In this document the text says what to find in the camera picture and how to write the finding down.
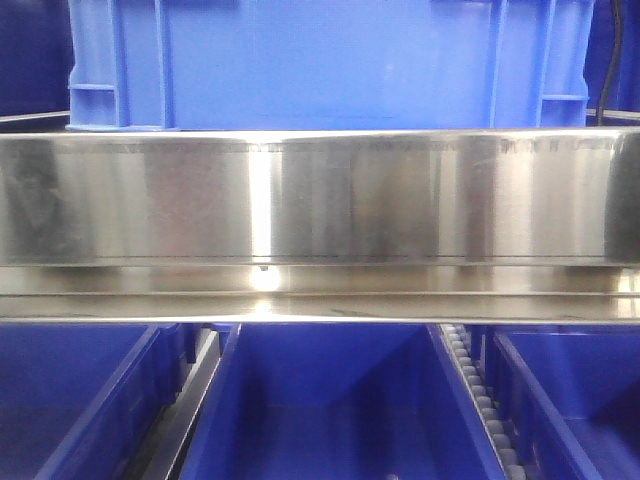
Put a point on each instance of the large blue bin shelf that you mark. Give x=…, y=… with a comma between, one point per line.
x=328, y=65

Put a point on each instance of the lower middle blue bin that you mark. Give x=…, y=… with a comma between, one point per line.
x=338, y=401

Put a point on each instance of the blue bin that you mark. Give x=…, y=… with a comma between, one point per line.
x=78, y=399
x=338, y=401
x=569, y=399

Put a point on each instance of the lower roller track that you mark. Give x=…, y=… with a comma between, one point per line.
x=454, y=338

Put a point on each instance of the lower left blue bin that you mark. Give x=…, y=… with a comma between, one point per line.
x=78, y=399

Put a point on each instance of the lower right blue bin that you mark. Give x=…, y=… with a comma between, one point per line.
x=569, y=399

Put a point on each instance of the stainless steel shelf rail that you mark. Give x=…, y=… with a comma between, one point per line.
x=481, y=226

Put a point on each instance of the lower metal divider rail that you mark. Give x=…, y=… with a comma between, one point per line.
x=163, y=450

